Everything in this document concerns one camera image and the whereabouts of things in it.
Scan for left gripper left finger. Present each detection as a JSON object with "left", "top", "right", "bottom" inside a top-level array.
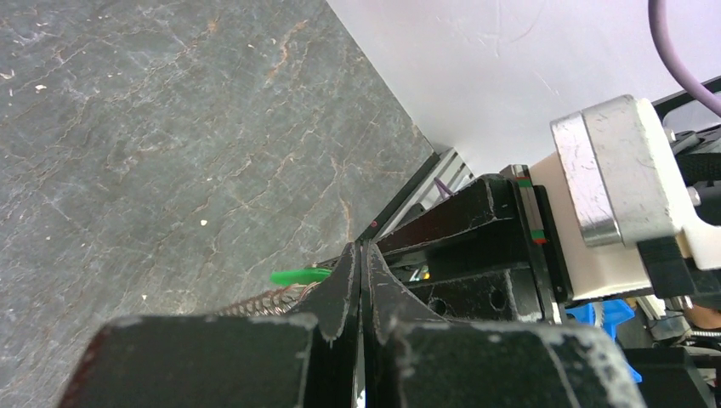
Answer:
[{"left": 60, "top": 243, "right": 361, "bottom": 407}]

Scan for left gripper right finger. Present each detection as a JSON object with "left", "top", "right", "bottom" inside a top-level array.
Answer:
[{"left": 361, "top": 243, "right": 644, "bottom": 407}]

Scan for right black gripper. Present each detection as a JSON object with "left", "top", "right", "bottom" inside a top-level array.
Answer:
[{"left": 377, "top": 164, "right": 573, "bottom": 324}]

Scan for green key tag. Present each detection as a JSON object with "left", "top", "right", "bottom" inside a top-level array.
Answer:
[{"left": 270, "top": 268, "right": 332, "bottom": 286}]

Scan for blue plastic storage bin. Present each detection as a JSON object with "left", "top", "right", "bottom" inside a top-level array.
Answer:
[{"left": 565, "top": 299, "right": 644, "bottom": 384}]

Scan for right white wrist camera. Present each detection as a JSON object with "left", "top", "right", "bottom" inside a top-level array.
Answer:
[{"left": 531, "top": 95, "right": 720, "bottom": 300}]

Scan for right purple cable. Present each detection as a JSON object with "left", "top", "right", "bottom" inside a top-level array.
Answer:
[{"left": 647, "top": 0, "right": 721, "bottom": 119}]

